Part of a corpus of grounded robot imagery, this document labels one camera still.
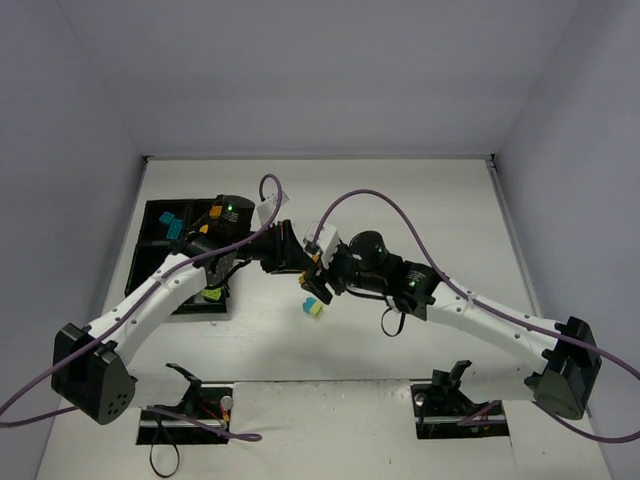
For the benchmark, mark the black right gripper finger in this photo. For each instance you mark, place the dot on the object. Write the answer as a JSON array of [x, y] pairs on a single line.
[[317, 287], [338, 285]]

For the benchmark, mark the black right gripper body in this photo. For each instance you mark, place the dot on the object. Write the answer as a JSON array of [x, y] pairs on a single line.
[[329, 276]]

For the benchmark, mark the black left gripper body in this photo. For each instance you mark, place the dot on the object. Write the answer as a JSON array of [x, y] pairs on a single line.
[[282, 248]]

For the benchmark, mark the orange small lego brick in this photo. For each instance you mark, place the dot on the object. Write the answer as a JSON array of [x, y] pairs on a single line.
[[215, 211]]

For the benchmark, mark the pale green brick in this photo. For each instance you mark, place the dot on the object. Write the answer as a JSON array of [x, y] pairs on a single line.
[[315, 310]]

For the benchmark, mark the long orange lego brick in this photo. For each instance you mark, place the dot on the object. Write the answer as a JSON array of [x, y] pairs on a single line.
[[311, 270]]

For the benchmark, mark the long teal lego brick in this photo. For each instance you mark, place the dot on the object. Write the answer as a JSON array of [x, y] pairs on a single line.
[[174, 229]]

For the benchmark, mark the small teal lego brick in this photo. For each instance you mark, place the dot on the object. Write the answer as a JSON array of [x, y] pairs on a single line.
[[166, 218]]

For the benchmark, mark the pale yellow sloped lego brick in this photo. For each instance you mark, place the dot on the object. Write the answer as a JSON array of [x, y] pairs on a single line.
[[212, 295]]

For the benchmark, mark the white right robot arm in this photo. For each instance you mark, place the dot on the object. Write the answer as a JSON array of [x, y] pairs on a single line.
[[560, 365]]

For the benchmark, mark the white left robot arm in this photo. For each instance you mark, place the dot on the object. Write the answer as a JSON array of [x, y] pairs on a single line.
[[90, 363]]

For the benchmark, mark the black divided sorting bin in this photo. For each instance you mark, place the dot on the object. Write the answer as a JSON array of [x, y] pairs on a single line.
[[152, 247]]

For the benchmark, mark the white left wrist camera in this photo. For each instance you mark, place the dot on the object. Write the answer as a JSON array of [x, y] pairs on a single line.
[[266, 210]]

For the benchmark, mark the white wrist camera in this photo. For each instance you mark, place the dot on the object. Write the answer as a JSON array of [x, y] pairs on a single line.
[[266, 210], [321, 242]]

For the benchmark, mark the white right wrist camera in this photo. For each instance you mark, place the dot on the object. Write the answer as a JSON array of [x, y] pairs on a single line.
[[321, 242]]

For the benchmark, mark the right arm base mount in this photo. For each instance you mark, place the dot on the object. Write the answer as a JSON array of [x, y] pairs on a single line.
[[443, 412]]

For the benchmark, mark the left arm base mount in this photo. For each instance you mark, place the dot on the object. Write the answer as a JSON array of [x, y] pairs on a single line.
[[208, 403]]

